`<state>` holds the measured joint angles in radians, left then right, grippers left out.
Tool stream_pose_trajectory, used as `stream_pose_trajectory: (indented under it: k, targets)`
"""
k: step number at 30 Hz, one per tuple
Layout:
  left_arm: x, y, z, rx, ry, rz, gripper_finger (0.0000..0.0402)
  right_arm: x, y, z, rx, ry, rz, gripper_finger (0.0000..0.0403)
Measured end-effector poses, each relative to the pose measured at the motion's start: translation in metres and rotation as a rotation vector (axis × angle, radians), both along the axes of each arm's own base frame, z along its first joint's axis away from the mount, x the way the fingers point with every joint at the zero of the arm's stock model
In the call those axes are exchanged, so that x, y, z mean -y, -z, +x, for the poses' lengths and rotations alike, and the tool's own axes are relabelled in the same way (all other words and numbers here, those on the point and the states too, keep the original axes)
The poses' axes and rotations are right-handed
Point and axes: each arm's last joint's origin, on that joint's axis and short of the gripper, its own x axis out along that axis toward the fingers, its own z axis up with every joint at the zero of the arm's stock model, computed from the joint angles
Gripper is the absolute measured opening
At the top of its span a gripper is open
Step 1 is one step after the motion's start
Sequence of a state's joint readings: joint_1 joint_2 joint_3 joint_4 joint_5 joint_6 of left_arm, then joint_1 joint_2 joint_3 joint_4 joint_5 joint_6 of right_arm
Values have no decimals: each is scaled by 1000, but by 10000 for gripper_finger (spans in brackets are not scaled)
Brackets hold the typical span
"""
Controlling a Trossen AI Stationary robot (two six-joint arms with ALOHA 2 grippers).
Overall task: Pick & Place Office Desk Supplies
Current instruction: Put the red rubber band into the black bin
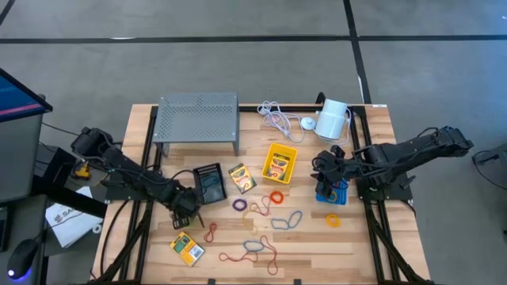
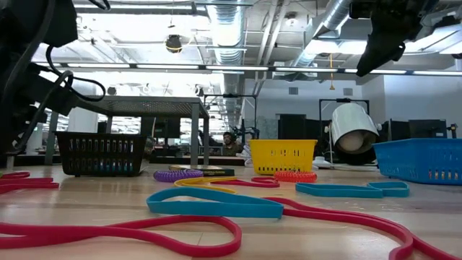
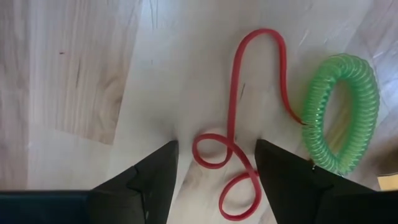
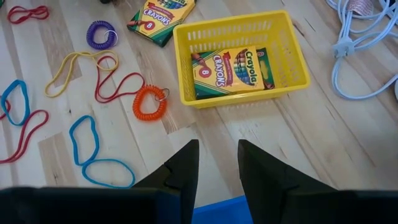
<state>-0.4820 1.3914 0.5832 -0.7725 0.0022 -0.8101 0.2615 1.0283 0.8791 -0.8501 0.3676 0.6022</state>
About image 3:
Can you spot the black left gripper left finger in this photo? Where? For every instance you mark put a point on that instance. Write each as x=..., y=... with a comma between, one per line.
x=149, y=186

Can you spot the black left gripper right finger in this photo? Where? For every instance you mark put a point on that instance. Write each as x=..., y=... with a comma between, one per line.
x=286, y=186

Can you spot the red rubber band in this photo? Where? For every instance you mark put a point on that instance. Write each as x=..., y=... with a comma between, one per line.
x=232, y=93

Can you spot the green spiral coil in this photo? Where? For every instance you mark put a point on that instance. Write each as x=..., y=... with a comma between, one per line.
x=367, y=102

